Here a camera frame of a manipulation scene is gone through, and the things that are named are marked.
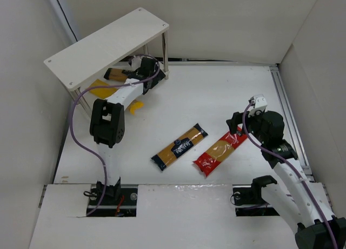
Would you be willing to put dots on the white two-tier shelf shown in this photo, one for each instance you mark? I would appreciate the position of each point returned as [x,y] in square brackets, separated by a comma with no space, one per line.
[85,61]

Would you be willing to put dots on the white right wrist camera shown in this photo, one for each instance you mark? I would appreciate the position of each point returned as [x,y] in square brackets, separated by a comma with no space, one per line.
[258,104]

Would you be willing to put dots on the red spaghetti bag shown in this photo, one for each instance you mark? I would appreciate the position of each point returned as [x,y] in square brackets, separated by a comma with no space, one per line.
[209,160]

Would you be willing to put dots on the yellow spaghetti bag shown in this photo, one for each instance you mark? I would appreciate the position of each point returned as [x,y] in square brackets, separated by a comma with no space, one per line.
[104,93]

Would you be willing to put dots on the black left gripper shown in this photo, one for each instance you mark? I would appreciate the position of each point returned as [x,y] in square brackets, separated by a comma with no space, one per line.
[131,72]

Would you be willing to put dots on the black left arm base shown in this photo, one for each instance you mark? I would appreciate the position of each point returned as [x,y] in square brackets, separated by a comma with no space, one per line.
[125,205]

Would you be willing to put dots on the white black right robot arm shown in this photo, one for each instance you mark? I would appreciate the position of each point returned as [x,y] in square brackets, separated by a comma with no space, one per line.
[313,224]

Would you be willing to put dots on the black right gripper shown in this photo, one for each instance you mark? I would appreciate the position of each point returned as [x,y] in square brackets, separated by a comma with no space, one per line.
[234,122]

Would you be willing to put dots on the aluminium frame rail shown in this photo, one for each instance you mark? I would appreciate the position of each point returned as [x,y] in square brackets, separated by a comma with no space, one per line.
[290,124]

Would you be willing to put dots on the blue spaghetti bag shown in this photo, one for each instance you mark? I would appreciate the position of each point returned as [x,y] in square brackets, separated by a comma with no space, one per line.
[179,147]
[116,74]

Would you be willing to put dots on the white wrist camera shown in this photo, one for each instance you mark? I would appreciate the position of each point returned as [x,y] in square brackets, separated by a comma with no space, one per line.
[135,62]
[258,104]

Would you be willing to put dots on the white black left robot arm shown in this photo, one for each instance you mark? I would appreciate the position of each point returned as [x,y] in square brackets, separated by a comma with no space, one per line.
[108,119]

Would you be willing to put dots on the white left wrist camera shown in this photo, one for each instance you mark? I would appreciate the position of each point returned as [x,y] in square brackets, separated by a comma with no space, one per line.
[135,62]

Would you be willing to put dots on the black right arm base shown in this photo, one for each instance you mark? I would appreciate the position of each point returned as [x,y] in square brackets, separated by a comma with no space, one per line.
[248,205]

